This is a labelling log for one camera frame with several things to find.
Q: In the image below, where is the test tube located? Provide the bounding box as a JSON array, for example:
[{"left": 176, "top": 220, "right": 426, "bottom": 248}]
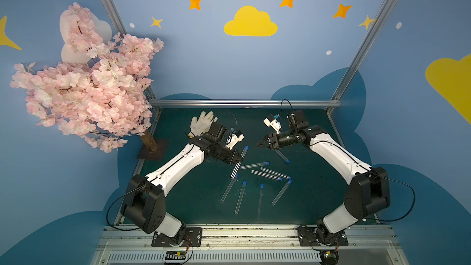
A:
[
  {"left": 271, "top": 179, "right": 292, "bottom": 206},
  {"left": 234, "top": 180, "right": 247, "bottom": 215},
  {"left": 275, "top": 149, "right": 290, "bottom": 164},
  {"left": 220, "top": 174, "right": 239, "bottom": 203},
  {"left": 231, "top": 146, "right": 249, "bottom": 179}
]

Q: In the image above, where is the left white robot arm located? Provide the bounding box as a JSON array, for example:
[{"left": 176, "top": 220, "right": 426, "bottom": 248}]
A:
[{"left": 120, "top": 136, "right": 243, "bottom": 238}]

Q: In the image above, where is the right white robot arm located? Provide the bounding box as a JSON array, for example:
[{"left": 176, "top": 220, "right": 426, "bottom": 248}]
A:
[{"left": 258, "top": 126, "right": 391, "bottom": 234}]

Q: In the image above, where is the test tube centre horizontal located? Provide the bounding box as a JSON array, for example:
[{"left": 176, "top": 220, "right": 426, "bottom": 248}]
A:
[{"left": 240, "top": 161, "right": 270, "bottom": 170}]

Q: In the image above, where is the test tube middle upper diagonal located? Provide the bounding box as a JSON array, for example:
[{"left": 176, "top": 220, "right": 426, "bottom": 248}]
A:
[{"left": 261, "top": 168, "right": 291, "bottom": 180}]

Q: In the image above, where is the test tube diagonal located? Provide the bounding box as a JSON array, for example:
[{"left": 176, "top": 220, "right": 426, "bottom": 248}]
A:
[
  {"left": 251, "top": 170, "right": 283, "bottom": 181},
  {"left": 261, "top": 168, "right": 291, "bottom": 180}
]

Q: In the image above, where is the test tube middle lower diagonal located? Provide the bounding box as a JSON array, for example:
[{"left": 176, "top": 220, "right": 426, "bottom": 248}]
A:
[{"left": 251, "top": 170, "right": 283, "bottom": 181}]

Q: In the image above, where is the test tube lower vertical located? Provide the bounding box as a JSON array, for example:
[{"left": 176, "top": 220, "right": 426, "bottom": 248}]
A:
[{"left": 257, "top": 184, "right": 264, "bottom": 219}]

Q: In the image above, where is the white cotton work glove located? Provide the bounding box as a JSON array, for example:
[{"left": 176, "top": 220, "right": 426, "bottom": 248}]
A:
[{"left": 188, "top": 111, "right": 218, "bottom": 138}]

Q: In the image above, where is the black square tree base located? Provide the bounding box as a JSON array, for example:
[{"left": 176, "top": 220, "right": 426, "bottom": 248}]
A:
[{"left": 137, "top": 139, "right": 170, "bottom": 161}]

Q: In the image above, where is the left small circuit board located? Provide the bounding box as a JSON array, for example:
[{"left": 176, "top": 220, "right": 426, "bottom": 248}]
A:
[{"left": 163, "top": 250, "right": 188, "bottom": 265}]

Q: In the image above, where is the small circuit board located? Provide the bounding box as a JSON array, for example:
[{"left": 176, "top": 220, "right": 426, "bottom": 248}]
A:
[
  {"left": 319, "top": 250, "right": 339, "bottom": 265},
  {"left": 163, "top": 250, "right": 188, "bottom": 265}
]

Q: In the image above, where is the right small circuit board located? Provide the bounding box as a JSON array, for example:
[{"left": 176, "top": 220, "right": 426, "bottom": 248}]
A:
[{"left": 319, "top": 250, "right": 339, "bottom": 265}]

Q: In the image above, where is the pink cherry blossom tree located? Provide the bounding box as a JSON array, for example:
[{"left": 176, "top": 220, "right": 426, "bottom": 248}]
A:
[{"left": 10, "top": 3, "right": 164, "bottom": 153}]

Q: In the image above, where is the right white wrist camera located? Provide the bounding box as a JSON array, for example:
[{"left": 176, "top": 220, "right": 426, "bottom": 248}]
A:
[{"left": 263, "top": 114, "right": 282, "bottom": 134}]

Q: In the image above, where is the aluminium frame back bar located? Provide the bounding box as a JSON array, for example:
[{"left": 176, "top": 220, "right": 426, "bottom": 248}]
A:
[{"left": 149, "top": 99, "right": 341, "bottom": 108}]

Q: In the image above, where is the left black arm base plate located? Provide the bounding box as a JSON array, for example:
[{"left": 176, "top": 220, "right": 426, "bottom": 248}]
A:
[{"left": 151, "top": 226, "right": 202, "bottom": 248}]

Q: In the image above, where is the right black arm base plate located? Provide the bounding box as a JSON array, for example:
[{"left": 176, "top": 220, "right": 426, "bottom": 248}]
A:
[{"left": 295, "top": 225, "right": 348, "bottom": 247}]

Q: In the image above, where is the aluminium mounting rail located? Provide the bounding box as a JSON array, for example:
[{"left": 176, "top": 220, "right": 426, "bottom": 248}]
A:
[{"left": 91, "top": 225, "right": 408, "bottom": 265}]

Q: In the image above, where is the aluminium frame right post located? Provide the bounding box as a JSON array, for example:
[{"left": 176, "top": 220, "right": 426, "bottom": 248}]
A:
[{"left": 326, "top": 0, "right": 399, "bottom": 117}]

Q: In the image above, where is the aluminium frame post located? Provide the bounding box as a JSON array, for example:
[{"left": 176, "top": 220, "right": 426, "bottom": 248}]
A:
[
  {"left": 326, "top": 0, "right": 399, "bottom": 117},
  {"left": 86, "top": 0, "right": 163, "bottom": 115}
]

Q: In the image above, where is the aluminium frame left post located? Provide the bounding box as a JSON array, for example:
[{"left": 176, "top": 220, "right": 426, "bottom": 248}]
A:
[{"left": 86, "top": 0, "right": 163, "bottom": 115}]

